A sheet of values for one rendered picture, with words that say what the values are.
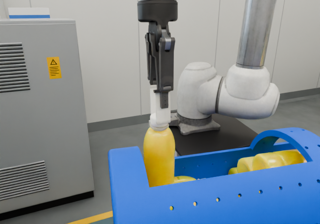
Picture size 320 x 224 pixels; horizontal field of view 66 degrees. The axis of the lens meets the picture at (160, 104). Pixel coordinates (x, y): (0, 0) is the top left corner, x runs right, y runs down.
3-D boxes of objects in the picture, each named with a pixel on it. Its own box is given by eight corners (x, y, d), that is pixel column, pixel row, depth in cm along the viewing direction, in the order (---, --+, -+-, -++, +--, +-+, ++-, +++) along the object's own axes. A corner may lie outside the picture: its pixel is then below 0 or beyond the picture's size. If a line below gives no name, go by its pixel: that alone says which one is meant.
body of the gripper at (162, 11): (133, 1, 49) (135, 49, 52) (141, -3, 41) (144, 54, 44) (169, 1, 50) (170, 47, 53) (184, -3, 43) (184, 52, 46)
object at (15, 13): (9, 19, 169) (7, 7, 166) (47, 19, 180) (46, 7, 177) (9, 20, 160) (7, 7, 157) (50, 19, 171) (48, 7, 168)
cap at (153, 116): (171, 122, 54) (171, 114, 54) (162, 129, 51) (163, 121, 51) (155, 119, 56) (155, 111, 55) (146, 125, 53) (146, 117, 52)
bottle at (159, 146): (178, 188, 62) (181, 120, 55) (165, 207, 56) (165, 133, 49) (154, 179, 65) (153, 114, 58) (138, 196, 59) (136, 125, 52)
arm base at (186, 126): (160, 117, 117) (160, 106, 115) (202, 111, 123) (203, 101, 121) (173, 137, 101) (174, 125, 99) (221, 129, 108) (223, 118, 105)
